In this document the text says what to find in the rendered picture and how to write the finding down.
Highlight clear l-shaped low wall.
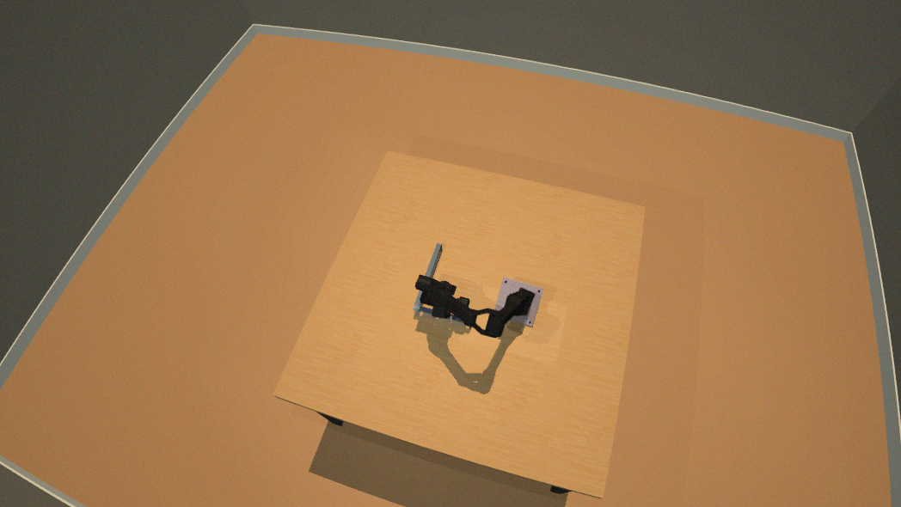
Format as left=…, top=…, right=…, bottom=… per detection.
left=413, top=246, right=469, bottom=330

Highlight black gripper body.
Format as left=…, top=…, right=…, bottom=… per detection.
left=420, top=291, right=469, bottom=307

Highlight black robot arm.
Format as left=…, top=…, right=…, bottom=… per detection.
left=414, top=275, right=535, bottom=338

